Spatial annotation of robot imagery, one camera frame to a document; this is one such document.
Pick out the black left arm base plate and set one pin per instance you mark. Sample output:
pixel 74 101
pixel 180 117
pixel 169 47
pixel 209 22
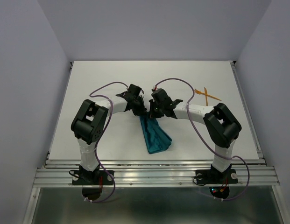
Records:
pixel 100 177

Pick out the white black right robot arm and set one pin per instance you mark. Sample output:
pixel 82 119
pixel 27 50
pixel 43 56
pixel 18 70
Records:
pixel 221 124

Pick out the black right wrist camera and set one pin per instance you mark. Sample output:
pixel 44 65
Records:
pixel 160 96

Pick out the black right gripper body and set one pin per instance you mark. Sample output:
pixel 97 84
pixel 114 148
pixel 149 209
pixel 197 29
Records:
pixel 161 108

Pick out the orange plastic knife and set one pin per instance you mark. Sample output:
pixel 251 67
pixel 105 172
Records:
pixel 206 97

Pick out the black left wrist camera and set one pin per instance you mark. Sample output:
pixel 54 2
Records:
pixel 134 90

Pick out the orange plastic fork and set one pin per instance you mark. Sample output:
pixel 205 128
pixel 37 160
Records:
pixel 209 96

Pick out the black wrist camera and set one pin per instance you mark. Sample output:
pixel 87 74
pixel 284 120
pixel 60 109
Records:
pixel 134 90
pixel 160 96

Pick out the aluminium right side rail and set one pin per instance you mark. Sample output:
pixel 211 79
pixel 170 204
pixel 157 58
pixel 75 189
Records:
pixel 248 115

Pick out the teal cloth napkin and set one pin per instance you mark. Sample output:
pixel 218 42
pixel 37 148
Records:
pixel 156 139

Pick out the aluminium front rail frame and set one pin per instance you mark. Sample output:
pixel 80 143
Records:
pixel 145 173

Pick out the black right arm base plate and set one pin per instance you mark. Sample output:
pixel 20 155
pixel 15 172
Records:
pixel 213 176

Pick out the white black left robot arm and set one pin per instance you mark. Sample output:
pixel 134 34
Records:
pixel 89 125

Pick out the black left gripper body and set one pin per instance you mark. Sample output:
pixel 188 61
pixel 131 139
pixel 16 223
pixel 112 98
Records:
pixel 134 100

